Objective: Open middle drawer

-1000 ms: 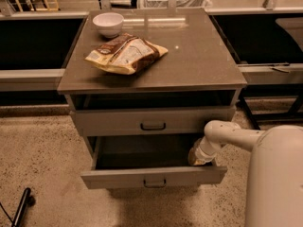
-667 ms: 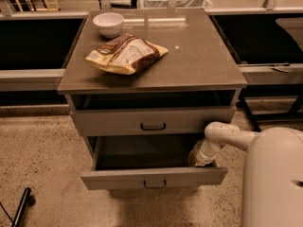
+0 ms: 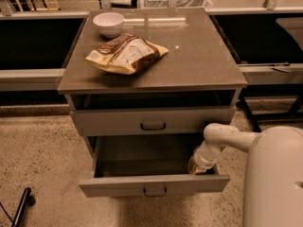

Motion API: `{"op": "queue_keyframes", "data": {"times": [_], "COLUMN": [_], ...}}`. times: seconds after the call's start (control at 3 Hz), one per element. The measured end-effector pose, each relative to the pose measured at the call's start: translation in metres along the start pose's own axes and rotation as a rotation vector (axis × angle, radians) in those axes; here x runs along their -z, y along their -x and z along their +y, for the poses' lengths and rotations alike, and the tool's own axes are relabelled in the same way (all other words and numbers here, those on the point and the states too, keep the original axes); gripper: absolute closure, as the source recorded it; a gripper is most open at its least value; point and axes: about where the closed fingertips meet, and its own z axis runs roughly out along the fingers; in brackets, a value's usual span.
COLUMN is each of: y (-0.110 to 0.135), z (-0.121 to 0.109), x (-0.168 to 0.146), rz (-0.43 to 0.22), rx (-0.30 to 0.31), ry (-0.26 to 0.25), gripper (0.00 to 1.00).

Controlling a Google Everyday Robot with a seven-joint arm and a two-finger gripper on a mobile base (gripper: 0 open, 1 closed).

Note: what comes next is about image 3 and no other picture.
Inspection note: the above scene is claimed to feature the grey top drawer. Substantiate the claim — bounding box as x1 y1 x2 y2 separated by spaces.
71 106 236 136

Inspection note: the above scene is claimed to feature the white bowl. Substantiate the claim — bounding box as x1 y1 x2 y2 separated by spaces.
93 12 124 38

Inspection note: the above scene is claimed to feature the wire mesh basket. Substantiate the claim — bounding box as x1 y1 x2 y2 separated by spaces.
138 0 213 9

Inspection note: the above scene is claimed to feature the grey drawer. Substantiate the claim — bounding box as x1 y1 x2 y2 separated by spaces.
80 133 230 197
71 106 236 136

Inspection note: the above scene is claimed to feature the black table frame leg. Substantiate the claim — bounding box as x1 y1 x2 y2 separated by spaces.
239 94 262 132

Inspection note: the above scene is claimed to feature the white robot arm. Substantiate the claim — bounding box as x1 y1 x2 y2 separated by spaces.
187 123 303 227

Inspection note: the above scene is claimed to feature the black stand leg left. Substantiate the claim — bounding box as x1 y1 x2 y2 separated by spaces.
10 187 36 227

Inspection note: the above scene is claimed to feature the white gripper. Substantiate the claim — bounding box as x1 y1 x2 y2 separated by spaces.
187 142 221 175

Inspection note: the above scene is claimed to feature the grey drawer cabinet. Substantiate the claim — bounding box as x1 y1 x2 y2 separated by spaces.
57 8 248 144

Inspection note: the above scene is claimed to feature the brown yellow snack bag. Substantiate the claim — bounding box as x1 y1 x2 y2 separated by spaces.
85 33 169 75

